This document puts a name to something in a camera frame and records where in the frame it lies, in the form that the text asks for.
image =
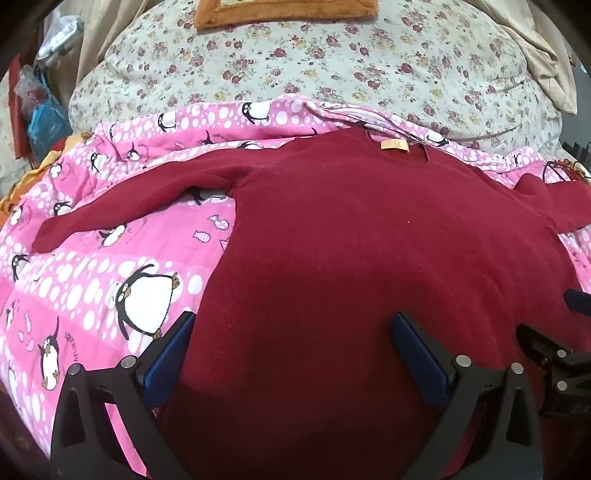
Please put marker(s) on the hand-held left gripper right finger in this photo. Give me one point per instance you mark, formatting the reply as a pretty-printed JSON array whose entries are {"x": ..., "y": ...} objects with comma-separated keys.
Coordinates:
[{"x": 418, "y": 353}]

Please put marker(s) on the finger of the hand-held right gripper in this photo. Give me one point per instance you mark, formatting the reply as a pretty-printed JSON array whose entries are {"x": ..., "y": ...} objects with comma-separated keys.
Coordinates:
[
  {"x": 561, "y": 369},
  {"x": 581, "y": 303}
]

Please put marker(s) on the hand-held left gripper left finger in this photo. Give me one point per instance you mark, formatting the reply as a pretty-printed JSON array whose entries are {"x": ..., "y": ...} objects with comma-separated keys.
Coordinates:
[{"x": 168, "y": 357}]

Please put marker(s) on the dark red knit sweater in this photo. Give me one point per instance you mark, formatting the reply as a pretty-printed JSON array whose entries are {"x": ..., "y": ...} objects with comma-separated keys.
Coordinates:
[{"x": 341, "y": 240}]

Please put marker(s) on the pink penguin print blanket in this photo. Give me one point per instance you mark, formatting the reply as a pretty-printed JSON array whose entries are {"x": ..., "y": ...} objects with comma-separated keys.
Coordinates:
[{"x": 92, "y": 277}]

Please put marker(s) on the black metal rack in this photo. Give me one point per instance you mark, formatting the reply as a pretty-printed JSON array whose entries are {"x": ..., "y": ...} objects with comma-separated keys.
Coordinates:
[{"x": 577, "y": 150}]

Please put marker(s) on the beige crumpled cloth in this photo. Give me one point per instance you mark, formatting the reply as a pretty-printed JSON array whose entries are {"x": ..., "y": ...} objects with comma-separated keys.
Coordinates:
[{"x": 540, "y": 60}]

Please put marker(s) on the blue plastic bag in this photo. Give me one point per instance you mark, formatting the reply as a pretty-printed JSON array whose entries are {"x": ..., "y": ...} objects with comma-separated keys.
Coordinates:
[{"x": 46, "y": 122}]

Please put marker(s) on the clear plastic bag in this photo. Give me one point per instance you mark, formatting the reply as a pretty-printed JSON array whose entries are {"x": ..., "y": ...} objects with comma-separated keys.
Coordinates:
[{"x": 32, "y": 90}]

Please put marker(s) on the floral print quilt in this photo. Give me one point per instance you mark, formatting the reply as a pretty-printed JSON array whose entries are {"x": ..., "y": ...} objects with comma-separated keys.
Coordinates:
[{"x": 286, "y": 60}]

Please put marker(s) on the silver plastic bag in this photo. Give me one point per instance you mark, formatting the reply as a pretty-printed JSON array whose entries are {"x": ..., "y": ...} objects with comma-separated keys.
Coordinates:
[{"x": 57, "y": 41}]

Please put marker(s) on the beige curtain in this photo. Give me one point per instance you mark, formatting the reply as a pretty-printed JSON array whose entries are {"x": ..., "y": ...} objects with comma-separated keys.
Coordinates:
[{"x": 106, "y": 27}]

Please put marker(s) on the orange plush cushion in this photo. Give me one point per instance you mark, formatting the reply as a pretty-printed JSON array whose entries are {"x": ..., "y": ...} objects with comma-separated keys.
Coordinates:
[{"x": 277, "y": 16}]

